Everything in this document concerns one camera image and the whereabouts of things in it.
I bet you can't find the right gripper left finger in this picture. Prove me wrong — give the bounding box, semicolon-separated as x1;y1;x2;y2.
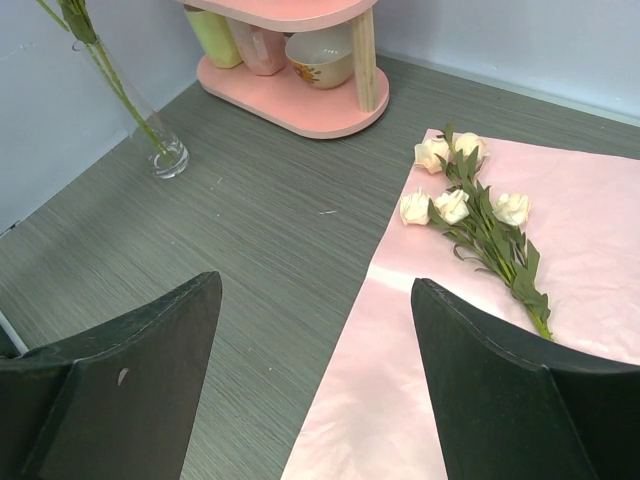
1;272;222;479

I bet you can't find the clear glass vase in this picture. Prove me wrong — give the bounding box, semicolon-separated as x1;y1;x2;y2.
72;39;190;179

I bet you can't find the pink flower bouquet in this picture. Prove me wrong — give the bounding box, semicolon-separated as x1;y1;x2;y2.
398;123;553;341

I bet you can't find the yellow green cup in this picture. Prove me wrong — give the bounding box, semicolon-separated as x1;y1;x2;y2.
184;5;243;69

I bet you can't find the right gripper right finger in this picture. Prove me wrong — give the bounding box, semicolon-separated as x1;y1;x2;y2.
411;279;639;479

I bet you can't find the pink mug on shelf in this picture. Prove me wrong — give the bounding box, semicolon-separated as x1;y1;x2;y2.
227;18;287;76

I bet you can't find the pink three-tier shelf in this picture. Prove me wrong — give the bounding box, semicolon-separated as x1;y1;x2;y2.
184;1;389;139

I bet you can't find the orange patterned bowl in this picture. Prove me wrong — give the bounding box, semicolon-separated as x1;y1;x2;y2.
285;29;354;90

